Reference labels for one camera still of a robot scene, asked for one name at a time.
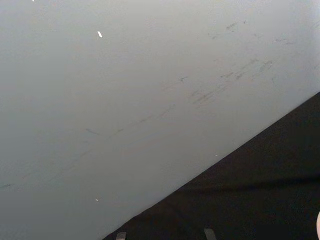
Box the black table cloth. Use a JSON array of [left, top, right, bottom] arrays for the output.
[[102, 91, 320, 240]]

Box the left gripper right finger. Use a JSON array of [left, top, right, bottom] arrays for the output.
[[203, 227, 217, 240]]

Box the pale plain wall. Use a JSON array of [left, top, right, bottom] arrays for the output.
[[0, 0, 320, 240]]

